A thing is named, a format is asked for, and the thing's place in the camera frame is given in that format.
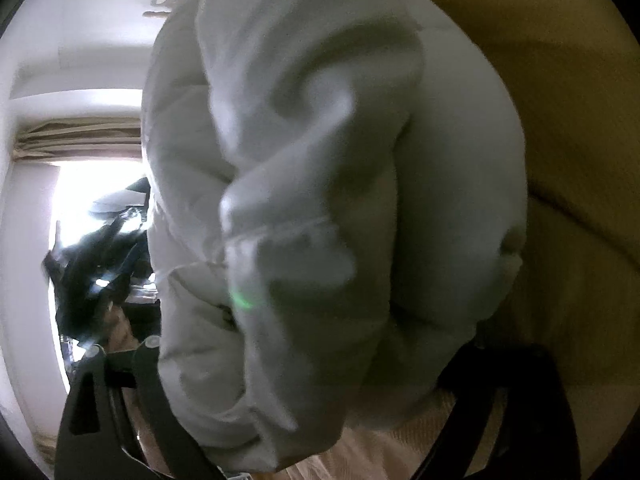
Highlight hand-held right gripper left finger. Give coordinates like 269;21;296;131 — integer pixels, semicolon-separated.
55;335;226;480

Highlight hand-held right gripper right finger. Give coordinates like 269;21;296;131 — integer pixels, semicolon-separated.
425;342;583;480

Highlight white quilted puffer jacket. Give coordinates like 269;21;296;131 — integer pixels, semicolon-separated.
140;0;531;475

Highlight beige curtain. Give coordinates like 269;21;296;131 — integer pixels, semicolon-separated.
12;117;144;162

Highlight dark hanging clothes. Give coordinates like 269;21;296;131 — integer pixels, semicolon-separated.
42;176;162;352

